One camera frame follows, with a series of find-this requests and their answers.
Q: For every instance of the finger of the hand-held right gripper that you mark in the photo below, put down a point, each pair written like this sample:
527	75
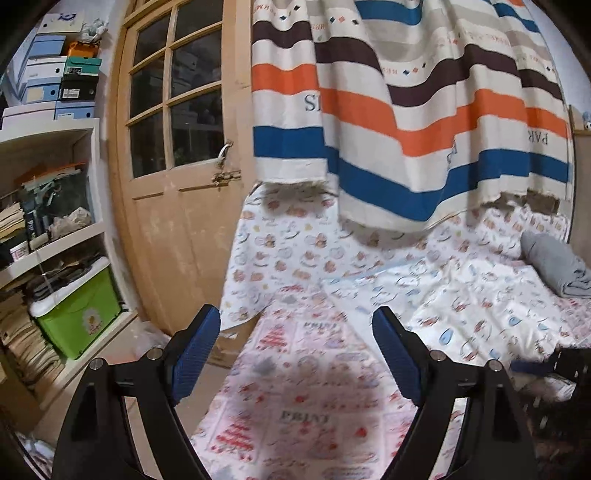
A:
531	368

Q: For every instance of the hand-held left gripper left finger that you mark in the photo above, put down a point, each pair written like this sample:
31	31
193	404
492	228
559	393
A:
194	355

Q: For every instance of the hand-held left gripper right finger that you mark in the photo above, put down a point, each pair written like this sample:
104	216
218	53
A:
399	355

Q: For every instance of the white cat print pants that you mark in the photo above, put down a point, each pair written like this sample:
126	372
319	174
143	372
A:
461	295

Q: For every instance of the cardboard box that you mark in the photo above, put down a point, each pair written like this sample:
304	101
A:
231	346

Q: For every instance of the clear plastic bag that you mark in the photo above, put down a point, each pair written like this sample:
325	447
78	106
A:
154	334

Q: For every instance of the grey sweatshirt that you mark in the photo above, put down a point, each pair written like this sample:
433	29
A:
554	263

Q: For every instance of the green storage box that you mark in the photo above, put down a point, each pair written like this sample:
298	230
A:
78	318

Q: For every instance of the wooden door with glass panes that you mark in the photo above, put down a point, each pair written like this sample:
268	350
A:
184	230

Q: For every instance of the bear print sheet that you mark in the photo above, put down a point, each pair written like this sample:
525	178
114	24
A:
286	249

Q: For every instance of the brown patterned cloth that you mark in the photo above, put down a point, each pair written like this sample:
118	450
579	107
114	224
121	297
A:
540	203

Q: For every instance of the stack of papers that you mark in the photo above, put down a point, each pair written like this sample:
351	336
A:
23	341

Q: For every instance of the metal door latch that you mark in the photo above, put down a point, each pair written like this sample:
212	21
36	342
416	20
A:
224	175

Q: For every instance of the crumpled plastic bag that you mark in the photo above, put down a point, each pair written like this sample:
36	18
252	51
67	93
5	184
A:
69	221

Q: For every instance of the wooden cabinet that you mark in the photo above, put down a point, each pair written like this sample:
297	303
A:
577	122

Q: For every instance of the striped curtain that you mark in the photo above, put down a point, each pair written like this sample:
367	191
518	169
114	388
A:
415	92

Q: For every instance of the white shelf unit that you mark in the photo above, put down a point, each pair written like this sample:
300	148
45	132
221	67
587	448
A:
51	134

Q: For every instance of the stack of storage boxes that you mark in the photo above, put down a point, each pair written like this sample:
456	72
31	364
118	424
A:
46	74

